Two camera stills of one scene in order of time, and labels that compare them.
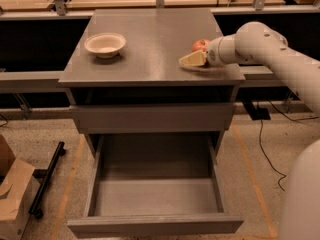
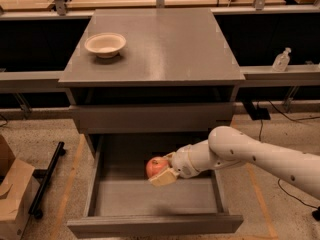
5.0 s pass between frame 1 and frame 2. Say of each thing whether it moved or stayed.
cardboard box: stayed
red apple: moved
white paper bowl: stayed
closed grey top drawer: stayed
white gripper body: moved
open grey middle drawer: stayed
